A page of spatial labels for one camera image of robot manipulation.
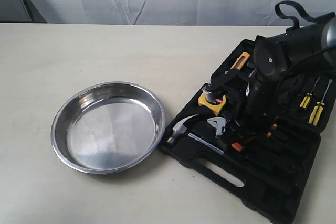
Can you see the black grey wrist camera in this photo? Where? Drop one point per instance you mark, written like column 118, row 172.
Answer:
column 223, row 83

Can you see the yellow black large screwdriver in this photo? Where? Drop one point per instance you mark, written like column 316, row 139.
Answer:
column 318, row 108

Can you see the yellow utility knife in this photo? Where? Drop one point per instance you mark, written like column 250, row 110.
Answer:
column 240, row 61

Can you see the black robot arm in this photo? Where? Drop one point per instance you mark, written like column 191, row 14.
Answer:
column 308, row 46

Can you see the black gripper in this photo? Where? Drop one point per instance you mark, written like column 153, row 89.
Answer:
column 254, row 115

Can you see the black plastic tool case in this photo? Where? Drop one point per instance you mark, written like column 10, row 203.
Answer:
column 269, row 175

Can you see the steel claw hammer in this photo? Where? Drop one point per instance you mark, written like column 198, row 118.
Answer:
column 180, row 129

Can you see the round stainless steel pan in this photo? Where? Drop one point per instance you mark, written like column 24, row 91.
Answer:
column 108, row 128

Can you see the black adjustable wrench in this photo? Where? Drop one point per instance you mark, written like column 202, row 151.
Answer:
column 218, row 123

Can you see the yellow black small screwdriver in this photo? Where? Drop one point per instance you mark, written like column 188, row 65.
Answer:
column 306, row 100

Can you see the yellow tape measure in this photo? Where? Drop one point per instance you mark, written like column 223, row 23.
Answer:
column 216, row 107

